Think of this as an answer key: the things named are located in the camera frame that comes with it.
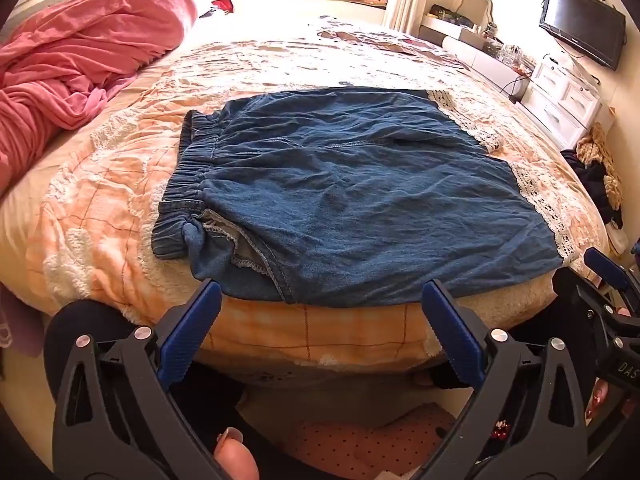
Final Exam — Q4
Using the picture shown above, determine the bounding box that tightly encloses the black flat television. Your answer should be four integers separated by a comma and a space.
539, 0, 627, 72

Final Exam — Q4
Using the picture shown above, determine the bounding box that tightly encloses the person's left hand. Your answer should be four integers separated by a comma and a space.
212, 427, 261, 480

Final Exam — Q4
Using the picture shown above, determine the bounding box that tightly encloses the white dressing table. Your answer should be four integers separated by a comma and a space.
420, 12, 531, 101

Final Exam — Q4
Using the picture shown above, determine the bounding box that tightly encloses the pink dotted cloth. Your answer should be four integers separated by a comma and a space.
287, 405, 456, 480

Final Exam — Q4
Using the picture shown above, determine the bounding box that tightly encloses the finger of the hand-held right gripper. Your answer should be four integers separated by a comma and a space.
552, 267, 631, 361
582, 247, 640, 311

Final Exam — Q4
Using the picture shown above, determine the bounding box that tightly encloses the person's right hand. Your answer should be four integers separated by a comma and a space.
584, 377, 638, 423

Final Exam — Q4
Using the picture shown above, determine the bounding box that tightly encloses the blue denim pants lace trim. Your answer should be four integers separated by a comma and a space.
151, 87, 583, 308

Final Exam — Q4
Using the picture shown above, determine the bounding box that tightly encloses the white drawer cabinet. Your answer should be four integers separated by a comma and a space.
517, 57, 603, 151

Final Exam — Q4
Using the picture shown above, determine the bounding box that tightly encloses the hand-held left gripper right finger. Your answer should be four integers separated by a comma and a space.
421, 280, 596, 480

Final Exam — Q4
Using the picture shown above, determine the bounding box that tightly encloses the white framed mirror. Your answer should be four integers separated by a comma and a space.
457, 0, 496, 31

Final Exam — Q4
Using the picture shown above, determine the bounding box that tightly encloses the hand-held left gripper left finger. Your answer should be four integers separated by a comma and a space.
52, 280, 226, 480

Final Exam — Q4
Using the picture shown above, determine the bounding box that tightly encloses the pink blanket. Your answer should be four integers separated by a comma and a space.
0, 0, 201, 196

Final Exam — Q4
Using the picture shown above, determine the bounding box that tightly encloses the dark and yellow clothes pile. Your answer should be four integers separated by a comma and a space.
560, 124, 626, 231

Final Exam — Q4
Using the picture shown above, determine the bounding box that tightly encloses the orange white quilted bedspread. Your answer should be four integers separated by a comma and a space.
0, 12, 613, 376

